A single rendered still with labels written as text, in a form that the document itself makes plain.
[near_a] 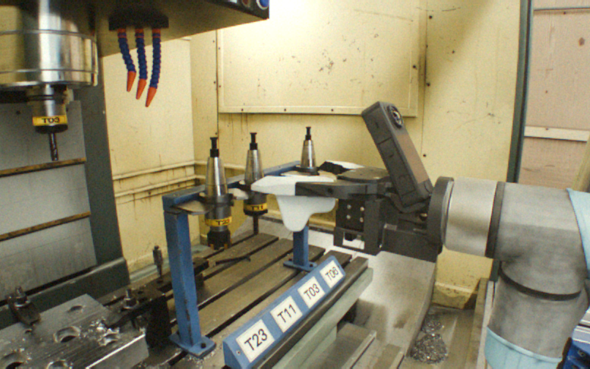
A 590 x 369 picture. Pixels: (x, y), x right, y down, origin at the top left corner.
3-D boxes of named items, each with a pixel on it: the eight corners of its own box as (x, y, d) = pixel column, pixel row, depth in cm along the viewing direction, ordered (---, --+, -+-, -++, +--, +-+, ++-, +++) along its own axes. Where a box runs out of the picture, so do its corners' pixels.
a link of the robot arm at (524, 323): (574, 352, 32) (602, 265, 29) (536, 405, 26) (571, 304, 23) (511, 322, 38) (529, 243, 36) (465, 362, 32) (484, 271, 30)
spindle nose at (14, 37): (61, 91, 57) (57, 26, 54) (119, 85, 52) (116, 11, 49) (-29, 91, 42) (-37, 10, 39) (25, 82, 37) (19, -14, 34)
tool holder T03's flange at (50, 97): (55, 105, 52) (53, 90, 51) (77, 103, 50) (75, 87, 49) (20, 106, 46) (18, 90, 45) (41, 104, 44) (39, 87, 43)
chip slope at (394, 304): (429, 310, 124) (438, 250, 118) (359, 460, 67) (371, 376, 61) (250, 259, 171) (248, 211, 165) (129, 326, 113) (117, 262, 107)
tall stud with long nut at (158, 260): (169, 288, 89) (163, 245, 86) (161, 292, 86) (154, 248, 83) (163, 285, 90) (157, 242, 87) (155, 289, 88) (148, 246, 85)
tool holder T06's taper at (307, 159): (305, 163, 91) (305, 138, 90) (319, 165, 89) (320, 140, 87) (296, 166, 88) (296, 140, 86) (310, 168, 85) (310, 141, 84)
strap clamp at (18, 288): (54, 356, 60) (36, 293, 56) (38, 364, 57) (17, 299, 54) (32, 330, 67) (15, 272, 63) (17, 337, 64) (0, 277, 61)
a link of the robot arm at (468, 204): (494, 189, 27) (498, 173, 33) (441, 182, 29) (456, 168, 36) (481, 269, 28) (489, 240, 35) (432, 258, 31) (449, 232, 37)
